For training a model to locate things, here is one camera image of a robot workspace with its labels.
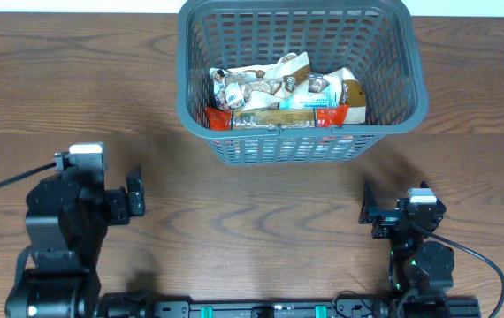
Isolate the white brown snack pouch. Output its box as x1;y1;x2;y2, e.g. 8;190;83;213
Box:
209;52;310;111

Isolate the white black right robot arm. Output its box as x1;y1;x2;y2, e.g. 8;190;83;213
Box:
359;182;454;317

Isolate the Kleenex tissue multipack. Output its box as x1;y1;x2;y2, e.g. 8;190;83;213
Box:
210;136;355;157

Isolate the mint green wipes packet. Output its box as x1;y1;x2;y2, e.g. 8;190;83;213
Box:
279;82;338;110

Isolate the grey plastic lattice basket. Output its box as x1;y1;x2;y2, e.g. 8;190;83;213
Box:
176;0;428;164

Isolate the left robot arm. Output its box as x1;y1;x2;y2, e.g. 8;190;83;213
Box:
4;142;146;318

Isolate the long orange biscuit pack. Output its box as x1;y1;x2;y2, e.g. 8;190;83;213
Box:
205;104;349;131

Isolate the white cookie snack pouch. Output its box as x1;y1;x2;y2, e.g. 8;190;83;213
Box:
308;67;366;125

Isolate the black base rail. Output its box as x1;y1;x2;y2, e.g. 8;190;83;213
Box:
153;298;481;318

